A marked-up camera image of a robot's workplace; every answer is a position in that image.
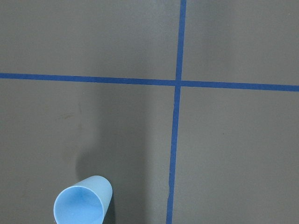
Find light blue plastic cup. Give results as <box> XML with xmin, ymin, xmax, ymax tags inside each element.
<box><xmin>53</xmin><ymin>175</ymin><xmax>113</xmax><ymax>224</ymax></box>

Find blue tape grid lines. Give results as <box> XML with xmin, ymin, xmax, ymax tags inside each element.
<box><xmin>0</xmin><ymin>0</ymin><xmax>299</xmax><ymax>224</ymax></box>

